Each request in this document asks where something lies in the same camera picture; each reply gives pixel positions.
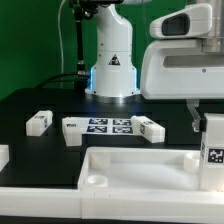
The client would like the marker sheet with tags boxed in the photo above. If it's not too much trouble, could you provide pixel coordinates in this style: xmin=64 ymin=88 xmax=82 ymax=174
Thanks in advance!
xmin=66 ymin=117 xmax=143 ymax=135

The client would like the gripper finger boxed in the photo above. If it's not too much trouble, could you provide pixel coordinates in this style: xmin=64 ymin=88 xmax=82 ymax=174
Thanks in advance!
xmin=186 ymin=99 xmax=201 ymax=132

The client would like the white front fence bar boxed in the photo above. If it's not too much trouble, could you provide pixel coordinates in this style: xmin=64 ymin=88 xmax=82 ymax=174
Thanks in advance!
xmin=0 ymin=187 xmax=224 ymax=224

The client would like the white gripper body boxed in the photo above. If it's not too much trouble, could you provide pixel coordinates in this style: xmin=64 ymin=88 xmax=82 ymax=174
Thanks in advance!
xmin=140 ymin=39 xmax=224 ymax=99

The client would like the white left fence piece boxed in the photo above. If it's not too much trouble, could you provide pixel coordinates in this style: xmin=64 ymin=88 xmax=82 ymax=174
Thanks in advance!
xmin=0 ymin=145 xmax=9 ymax=172

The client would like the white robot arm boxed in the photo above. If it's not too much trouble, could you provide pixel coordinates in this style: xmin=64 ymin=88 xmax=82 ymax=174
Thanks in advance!
xmin=86 ymin=0 xmax=224 ymax=131

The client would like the black camera stand pole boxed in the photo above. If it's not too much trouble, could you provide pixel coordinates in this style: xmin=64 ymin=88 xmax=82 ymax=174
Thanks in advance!
xmin=69 ymin=0 xmax=98 ymax=87

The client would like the white desk top tray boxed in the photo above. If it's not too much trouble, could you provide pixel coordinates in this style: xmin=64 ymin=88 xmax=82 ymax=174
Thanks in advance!
xmin=78 ymin=147 xmax=201 ymax=192

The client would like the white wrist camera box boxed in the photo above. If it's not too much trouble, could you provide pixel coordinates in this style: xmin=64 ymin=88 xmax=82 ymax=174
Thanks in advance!
xmin=150 ymin=3 xmax=212 ymax=39

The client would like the white cable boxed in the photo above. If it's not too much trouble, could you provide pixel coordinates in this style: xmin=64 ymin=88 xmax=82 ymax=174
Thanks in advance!
xmin=57 ymin=0 xmax=68 ymax=90

